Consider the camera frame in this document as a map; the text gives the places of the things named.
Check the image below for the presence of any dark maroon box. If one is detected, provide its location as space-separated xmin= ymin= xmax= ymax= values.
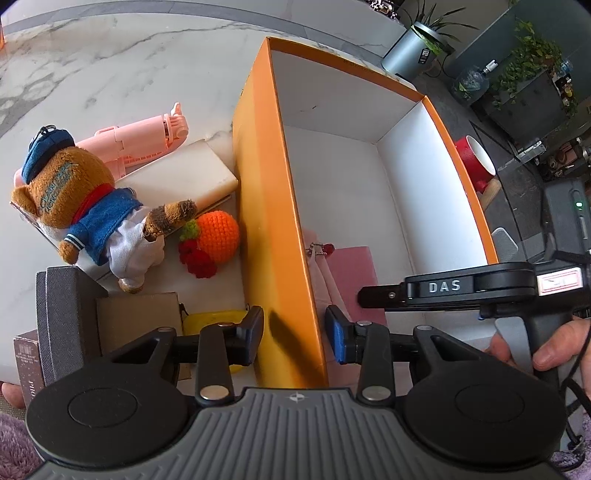
xmin=13 ymin=329 xmax=47 ymax=398

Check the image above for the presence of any grey trash bin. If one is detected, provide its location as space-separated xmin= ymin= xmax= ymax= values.
xmin=382 ymin=21 xmax=446 ymax=80

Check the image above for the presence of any red crochet berry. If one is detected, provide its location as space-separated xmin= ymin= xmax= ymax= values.
xmin=178 ymin=237 xmax=219 ymax=278

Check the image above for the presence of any green leafy plant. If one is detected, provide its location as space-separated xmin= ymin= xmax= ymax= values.
xmin=397 ymin=0 xmax=481 ymax=54

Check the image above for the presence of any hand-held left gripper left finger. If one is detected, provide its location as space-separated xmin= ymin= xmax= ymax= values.
xmin=106 ymin=305 xmax=265 ymax=403

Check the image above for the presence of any yellow plastic toy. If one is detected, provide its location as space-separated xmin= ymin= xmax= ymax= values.
xmin=182 ymin=310 xmax=254 ymax=376

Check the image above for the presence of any orange crochet ball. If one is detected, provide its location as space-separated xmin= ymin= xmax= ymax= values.
xmin=180 ymin=210 xmax=241 ymax=265

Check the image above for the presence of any pink pouch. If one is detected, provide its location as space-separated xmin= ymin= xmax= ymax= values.
xmin=314 ymin=246 xmax=389 ymax=326

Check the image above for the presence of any person's right hand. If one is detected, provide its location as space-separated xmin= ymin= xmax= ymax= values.
xmin=485 ymin=316 xmax=591 ymax=372

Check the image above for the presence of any orange cardboard box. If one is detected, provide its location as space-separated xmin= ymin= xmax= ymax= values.
xmin=232 ymin=36 xmax=502 ymax=389

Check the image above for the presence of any pink handheld fan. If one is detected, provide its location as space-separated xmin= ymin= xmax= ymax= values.
xmin=14 ymin=102 xmax=191 ymax=185

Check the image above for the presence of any green ivy plant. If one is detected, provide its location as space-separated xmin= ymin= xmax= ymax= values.
xmin=489 ymin=21 xmax=578 ymax=116

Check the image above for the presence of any red mug wooden handle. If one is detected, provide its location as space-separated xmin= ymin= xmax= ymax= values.
xmin=455 ymin=135 xmax=502 ymax=208

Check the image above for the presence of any person's bare leg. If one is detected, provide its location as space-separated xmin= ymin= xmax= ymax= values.
xmin=0 ymin=381 xmax=27 ymax=409

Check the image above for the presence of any clear water bottle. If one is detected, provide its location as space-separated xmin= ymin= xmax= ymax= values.
xmin=455 ymin=60 xmax=502 ymax=104

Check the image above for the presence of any grey cabinet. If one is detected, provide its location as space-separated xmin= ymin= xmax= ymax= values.
xmin=455 ymin=0 xmax=591 ymax=141

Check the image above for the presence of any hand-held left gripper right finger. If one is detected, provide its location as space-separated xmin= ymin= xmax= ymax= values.
xmin=324 ymin=305 xmax=490 ymax=402

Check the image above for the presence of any brown teddy bear blue outfit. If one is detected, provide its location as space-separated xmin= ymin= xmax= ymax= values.
xmin=11 ymin=124 xmax=199 ymax=295

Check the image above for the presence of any grey fabric box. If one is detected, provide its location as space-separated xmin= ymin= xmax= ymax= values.
xmin=36 ymin=265 xmax=109 ymax=386

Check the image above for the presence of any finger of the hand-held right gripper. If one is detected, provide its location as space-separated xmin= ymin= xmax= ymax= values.
xmin=359 ymin=272 xmax=478 ymax=311

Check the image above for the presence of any brown cardboard box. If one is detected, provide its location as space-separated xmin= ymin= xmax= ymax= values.
xmin=95 ymin=292 xmax=185 ymax=363

